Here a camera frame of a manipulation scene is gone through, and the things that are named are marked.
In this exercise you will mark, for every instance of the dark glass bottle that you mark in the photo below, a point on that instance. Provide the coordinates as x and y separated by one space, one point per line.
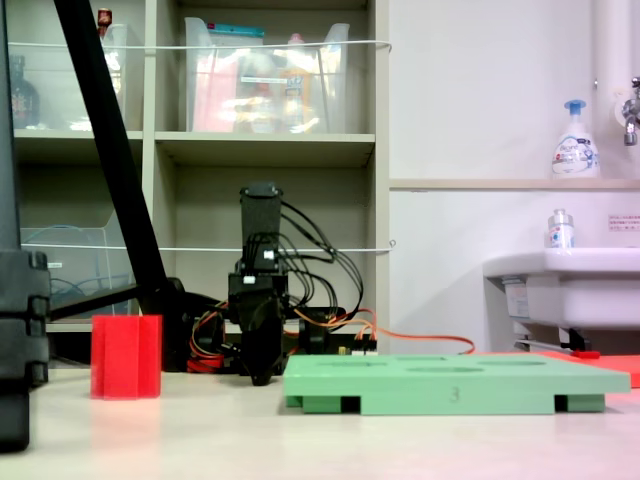
22 100

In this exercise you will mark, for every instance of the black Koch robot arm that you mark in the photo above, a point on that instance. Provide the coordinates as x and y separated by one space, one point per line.
260 215

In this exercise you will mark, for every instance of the yellow pink-capped spray bottle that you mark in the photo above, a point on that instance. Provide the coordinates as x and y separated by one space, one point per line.
296 85

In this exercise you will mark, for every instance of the green shape hole board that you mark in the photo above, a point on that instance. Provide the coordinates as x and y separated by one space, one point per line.
450 382

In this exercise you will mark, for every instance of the red cross columnar block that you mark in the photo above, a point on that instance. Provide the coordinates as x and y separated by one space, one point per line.
125 355

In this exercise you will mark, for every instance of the white blue soap pump bottle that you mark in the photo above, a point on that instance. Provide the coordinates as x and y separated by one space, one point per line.
575 150

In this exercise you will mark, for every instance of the small clear sanitizer bottle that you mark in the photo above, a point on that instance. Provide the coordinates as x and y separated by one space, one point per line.
560 232

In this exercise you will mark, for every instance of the small circuit board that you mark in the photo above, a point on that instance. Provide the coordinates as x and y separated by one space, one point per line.
357 351

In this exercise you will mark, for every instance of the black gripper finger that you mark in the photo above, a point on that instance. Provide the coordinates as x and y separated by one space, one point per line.
261 355

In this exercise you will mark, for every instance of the white sink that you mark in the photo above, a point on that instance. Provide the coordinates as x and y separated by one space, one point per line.
565 285

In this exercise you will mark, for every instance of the notched black stack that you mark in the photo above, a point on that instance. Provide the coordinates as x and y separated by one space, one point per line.
20 325

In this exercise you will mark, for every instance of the metal faucet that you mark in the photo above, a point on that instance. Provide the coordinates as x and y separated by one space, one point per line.
631 115

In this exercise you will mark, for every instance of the black tripod brace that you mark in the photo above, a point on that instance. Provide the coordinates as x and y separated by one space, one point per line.
90 301

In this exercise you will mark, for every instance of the metal sink bracket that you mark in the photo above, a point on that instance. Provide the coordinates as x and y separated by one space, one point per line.
550 343

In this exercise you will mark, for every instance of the large clear storage bin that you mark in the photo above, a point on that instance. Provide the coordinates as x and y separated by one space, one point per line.
265 100

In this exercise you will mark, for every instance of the dark grey post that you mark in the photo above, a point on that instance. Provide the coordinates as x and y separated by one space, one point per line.
7 150

